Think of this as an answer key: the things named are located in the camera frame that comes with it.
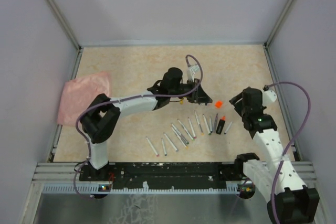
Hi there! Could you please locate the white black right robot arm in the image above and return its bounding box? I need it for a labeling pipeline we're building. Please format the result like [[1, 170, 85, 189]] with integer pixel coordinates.
[[229, 87, 320, 223]]

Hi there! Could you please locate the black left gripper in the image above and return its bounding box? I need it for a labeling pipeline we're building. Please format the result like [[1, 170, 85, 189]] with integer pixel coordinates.
[[170, 79, 212, 104]]

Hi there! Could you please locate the light green capped marker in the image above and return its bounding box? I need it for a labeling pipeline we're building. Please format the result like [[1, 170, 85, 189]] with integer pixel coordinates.
[[177, 119, 194, 141]]

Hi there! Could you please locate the pink cloth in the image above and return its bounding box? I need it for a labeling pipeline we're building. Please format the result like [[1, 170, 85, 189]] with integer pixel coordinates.
[[57, 71, 111, 127]]

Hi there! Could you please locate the dark green capped marker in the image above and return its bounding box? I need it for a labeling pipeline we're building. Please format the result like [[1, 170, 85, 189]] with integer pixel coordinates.
[[203, 114, 212, 135]]

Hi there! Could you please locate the grey blue capped marker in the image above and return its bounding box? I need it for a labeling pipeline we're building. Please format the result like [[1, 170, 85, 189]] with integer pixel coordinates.
[[163, 133, 179, 152]]

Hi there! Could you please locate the yellow capped white marker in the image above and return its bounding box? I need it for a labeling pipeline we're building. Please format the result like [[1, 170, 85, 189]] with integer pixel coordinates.
[[171, 127, 188, 149]]

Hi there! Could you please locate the black capped white marker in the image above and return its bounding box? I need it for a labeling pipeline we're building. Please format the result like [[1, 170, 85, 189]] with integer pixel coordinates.
[[209, 116, 213, 133]]

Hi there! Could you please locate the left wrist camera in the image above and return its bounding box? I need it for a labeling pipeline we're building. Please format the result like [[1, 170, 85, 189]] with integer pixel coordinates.
[[187, 64, 200, 81]]

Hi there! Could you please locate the orange highlighter cap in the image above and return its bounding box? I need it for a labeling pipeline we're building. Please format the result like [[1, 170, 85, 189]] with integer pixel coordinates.
[[215, 101, 223, 108]]

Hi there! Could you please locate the orange highlighter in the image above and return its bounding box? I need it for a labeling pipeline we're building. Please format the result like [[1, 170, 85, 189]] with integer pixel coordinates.
[[216, 116, 226, 135]]

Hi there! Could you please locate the grey purple pen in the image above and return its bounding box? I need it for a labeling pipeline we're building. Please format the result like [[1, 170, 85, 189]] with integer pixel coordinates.
[[213, 113, 218, 132]]

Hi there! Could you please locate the aluminium frame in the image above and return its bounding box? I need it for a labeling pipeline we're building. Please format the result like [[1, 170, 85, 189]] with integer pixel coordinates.
[[18, 0, 336, 224]]

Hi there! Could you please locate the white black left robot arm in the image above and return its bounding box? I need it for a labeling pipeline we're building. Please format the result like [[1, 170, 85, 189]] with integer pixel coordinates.
[[75, 65, 212, 180]]

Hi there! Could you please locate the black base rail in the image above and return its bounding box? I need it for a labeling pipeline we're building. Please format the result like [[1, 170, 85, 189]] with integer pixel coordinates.
[[79, 162, 243, 190]]

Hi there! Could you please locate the pink capped marker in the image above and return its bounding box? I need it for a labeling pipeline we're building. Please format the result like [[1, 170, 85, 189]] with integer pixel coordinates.
[[187, 117, 197, 140]]

